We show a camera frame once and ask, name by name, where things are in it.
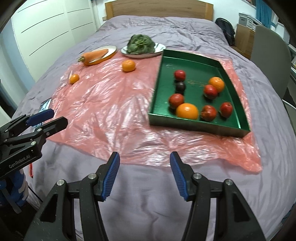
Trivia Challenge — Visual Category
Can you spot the carrot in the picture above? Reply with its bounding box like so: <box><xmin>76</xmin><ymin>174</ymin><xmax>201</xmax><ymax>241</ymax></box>
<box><xmin>78</xmin><ymin>49</ymin><xmax>109</xmax><ymax>66</ymax></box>

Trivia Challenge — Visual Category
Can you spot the wooden nightstand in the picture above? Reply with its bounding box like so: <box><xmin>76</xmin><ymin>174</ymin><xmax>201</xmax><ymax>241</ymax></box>
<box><xmin>235</xmin><ymin>23</ymin><xmax>256</xmax><ymax>58</ymax></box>

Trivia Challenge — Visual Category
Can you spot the white wardrobe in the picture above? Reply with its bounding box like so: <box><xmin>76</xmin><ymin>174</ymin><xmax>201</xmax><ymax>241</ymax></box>
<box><xmin>10</xmin><ymin>0</ymin><xmax>99</xmax><ymax>82</ymax></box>

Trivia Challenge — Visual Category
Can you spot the white printer on cabinet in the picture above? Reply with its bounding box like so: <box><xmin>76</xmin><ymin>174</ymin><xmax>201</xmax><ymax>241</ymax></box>
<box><xmin>238</xmin><ymin>13</ymin><xmax>262</xmax><ymax>28</ymax></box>

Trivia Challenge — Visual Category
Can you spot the large orange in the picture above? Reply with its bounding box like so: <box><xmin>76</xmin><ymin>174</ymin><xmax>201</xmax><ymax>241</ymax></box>
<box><xmin>176</xmin><ymin>103</ymin><xmax>199</xmax><ymax>120</ymax></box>

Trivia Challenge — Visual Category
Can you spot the blue curtain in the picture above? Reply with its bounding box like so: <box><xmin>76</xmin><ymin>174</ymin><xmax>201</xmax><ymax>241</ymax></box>
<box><xmin>255</xmin><ymin>0</ymin><xmax>278</xmax><ymax>28</ymax></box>

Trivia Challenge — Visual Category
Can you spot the wooden headboard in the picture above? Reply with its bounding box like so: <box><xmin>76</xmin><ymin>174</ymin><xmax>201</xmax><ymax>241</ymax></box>
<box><xmin>105</xmin><ymin>0</ymin><xmax>213</xmax><ymax>22</ymax></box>

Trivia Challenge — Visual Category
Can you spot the grey chair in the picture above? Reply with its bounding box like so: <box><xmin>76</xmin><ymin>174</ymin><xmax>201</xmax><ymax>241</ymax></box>
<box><xmin>250</xmin><ymin>25</ymin><xmax>296</xmax><ymax>112</ymax></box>

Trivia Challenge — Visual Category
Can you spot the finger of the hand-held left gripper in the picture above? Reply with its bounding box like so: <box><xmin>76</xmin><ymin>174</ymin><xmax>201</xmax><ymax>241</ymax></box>
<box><xmin>3</xmin><ymin>116</ymin><xmax>69</xmax><ymax>151</ymax></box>
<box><xmin>0</xmin><ymin>108</ymin><xmax>55</xmax><ymax>135</ymax></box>

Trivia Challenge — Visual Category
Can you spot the orange rimmed plate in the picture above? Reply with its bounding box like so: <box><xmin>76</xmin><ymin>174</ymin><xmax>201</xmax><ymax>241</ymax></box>
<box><xmin>87</xmin><ymin>45</ymin><xmax>117</xmax><ymax>66</ymax></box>

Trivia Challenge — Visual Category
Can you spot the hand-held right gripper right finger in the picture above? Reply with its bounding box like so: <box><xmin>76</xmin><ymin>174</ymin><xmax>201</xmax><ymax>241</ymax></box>
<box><xmin>169</xmin><ymin>151</ymin><xmax>267</xmax><ymax>241</ymax></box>

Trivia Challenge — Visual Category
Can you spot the green leafy vegetable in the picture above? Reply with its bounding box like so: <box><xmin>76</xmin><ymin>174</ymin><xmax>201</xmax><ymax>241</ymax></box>
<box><xmin>127</xmin><ymin>34</ymin><xmax>155</xmax><ymax>55</ymax></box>

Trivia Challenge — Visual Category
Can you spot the white patterned plate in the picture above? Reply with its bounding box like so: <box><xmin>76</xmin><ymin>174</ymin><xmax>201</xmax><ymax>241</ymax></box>
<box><xmin>120</xmin><ymin>42</ymin><xmax>167</xmax><ymax>58</ymax></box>

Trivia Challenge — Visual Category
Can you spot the smartphone in red case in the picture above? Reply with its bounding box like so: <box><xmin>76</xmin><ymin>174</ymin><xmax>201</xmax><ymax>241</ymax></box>
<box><xmin>35</xmin><ymin>98</ymin><xmax>52</xmax><ymax>127</ymax></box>

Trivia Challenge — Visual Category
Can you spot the black backpack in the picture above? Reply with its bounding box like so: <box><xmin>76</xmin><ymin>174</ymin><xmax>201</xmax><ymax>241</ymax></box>
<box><xmin>215</xmin><ymin>18</ymin><xmax>236</xmax><ymax>46</ymax></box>

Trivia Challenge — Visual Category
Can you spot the green tray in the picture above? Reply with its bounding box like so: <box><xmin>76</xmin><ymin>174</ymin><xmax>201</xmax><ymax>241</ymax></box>
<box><xmin>148</xmin><ymin>49</ymin><xmax>251</xmax><ymax>139</ymax></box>

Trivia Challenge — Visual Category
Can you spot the pink plastic sheet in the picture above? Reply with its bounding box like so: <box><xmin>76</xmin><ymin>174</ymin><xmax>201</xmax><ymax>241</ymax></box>
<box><xmin>50</xmin><ymin>54</ymin><xmax>263</xmax><ymax>173</ymax></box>

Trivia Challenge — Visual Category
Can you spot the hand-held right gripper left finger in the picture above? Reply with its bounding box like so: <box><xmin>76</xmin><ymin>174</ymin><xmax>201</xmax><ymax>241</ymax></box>
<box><xmin>23</xmin><ymin>152</ymin><xmax>121</xmax><ymax>241</ymax></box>

